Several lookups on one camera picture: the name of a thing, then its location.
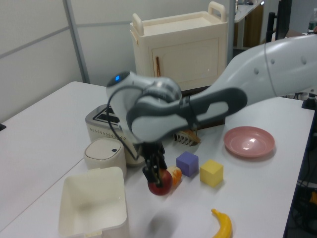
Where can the cream cake slice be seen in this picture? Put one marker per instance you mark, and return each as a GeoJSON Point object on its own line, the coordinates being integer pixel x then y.
{"type": "Point", "coordinates": [176, 176]}

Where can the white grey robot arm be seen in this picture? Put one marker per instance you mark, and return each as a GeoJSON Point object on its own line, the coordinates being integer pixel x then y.
{"type": "Point", "coordinates": [272, 67]}

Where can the white open plastic container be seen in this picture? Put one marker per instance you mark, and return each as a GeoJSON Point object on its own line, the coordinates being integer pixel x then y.
{"type": "Point", "coordinates": [91, 205]}

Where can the black table clamp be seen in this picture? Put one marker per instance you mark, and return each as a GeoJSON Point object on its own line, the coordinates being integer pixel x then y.
{"type": "Point", "coordinates": [309, 102]}

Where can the silver two-slot toaster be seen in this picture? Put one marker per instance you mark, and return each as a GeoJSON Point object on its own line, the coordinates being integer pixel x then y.
{"type": "Point", "coordinates": [99, 131]}

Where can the grey partition post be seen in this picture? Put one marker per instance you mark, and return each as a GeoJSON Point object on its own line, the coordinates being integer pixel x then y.
{"type": "Point", "coordinates": [78, 42]}

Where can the red apple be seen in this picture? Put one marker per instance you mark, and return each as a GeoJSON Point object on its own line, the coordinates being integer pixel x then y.
{"type": "Point", "coordinates": [165, 186]}

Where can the yellow foam cube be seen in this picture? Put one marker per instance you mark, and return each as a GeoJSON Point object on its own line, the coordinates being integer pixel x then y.
{"type": "Point", "coordinates": [210, 173]}

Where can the green bottle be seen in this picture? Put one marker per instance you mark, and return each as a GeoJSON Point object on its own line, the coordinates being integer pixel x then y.
{"type": "Point", "coordinates": [315, 19]}

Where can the wooden background desk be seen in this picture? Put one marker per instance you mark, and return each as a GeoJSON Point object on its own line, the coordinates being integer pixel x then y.
{"type": "Point", "coordinates": [252, 27]}

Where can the yellow banana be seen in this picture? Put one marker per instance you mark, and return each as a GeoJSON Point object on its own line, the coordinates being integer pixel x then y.
{"type": "Point", "coordinates": [225, 225]}

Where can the small white lidded bin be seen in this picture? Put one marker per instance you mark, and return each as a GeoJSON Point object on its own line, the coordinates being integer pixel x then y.
{"type": "Point", "coordinates": [104, 155]}

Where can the black object at table edge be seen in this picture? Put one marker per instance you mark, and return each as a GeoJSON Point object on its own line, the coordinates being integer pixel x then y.
{"type": "Point", "coordinates": [2, 127]}

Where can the purple foam cube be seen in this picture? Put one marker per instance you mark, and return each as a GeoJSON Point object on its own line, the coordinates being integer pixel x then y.
{"type": "Point", "coordinates": [187, 164]}

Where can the pink plate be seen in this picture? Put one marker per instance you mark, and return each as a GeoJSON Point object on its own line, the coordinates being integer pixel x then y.
{"type": "Point", "coordinates": [248, 142]}

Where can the brown bread slice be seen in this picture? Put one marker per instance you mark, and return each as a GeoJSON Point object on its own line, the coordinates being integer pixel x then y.
{"type": "Point", "coordinates": [192, 136]}

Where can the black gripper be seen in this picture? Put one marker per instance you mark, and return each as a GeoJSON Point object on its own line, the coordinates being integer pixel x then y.
{"type": "Point", "coordinates": [152, 150]}

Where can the black monitor stand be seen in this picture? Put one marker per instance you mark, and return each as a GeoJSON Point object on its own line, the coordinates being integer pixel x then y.
{"type": "Point", "coordinates": [282, 17]}

